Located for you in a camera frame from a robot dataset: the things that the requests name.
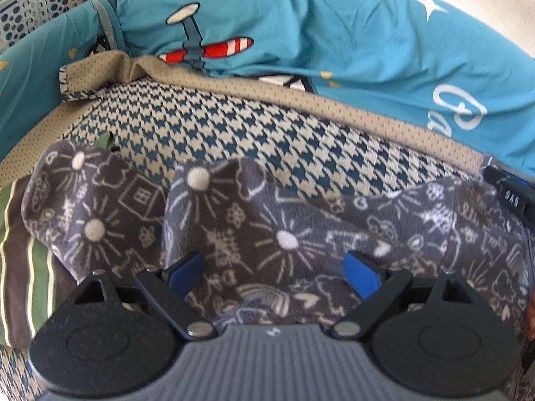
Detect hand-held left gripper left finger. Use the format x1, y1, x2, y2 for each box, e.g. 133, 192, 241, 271
69, 252, 218, 340

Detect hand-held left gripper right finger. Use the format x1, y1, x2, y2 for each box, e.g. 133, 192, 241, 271
332, 251, 479, 340

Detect grey doodle print fleece garment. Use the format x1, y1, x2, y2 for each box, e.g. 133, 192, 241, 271
21, 140, 535, 340

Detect green brown striped folded garment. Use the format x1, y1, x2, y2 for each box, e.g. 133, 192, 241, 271
0, 133, 117, 348

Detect blue beige houndstooth seat cushion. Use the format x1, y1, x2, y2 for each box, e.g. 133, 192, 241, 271
0, 50, 499, 401

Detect blue airplane print sofa cover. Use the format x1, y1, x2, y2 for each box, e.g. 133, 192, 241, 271
0, 0, 535, 181

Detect white perforated laundry basket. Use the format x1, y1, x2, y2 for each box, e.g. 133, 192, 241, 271
0, 0, 103, 56

